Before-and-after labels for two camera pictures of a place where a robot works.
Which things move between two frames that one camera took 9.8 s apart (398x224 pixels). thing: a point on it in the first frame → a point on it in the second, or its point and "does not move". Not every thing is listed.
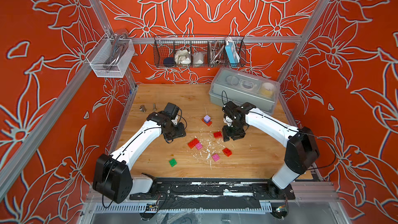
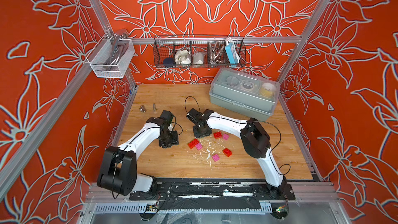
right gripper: (226, 134) → (207, 134)
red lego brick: (217, 135) does not move
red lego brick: (227, 152) does not move
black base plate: (259, 189) does not move
